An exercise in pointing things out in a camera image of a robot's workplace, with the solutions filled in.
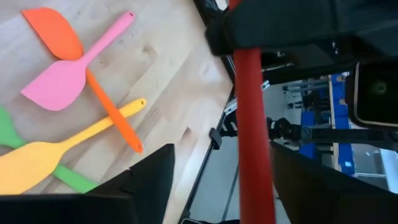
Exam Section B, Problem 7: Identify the orange silicone spatula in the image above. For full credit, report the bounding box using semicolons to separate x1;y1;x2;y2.
21;7;145;154

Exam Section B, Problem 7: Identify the red silicone spoon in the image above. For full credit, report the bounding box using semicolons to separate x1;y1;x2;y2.
228;0;277;224

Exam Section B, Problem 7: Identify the blue storage shelf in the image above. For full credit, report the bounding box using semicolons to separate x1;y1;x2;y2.
297;73;357;177

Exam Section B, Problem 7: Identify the green silicone spatula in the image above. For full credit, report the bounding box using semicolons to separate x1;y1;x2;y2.
0;105;99;194

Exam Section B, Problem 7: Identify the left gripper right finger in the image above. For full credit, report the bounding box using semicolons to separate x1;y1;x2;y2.
270;141;368;224

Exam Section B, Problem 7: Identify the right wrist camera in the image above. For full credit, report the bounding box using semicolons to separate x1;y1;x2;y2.
344;60;398;129

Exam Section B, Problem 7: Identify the yellow silicone spatula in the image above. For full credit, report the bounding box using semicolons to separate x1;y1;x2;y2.
0;98;147;195

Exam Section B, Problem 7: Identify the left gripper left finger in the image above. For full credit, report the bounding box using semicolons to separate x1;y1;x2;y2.
90;143;176;224

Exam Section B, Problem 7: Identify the white metal bracket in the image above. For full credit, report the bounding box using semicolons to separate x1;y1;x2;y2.
223;80;270;116

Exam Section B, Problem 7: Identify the pink silicone spatula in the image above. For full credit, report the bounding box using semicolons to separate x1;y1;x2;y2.
21;10;136;112

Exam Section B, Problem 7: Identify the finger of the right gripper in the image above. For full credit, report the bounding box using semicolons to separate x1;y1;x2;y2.
204;0;336;57

